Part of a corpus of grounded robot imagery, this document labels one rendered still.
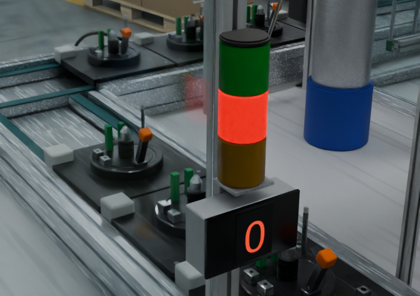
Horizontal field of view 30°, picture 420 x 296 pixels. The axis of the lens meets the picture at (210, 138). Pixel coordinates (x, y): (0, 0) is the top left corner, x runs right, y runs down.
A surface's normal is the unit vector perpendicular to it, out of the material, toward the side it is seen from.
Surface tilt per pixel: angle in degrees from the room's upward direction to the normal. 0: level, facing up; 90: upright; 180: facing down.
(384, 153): 0
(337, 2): 90
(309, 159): 0
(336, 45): 90
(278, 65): 90
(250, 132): 90
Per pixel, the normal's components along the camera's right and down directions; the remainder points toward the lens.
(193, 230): -0.83, 0.22
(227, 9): 0.56, 0.34
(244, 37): 0.01, -0.91
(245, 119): 0.10, 0.41
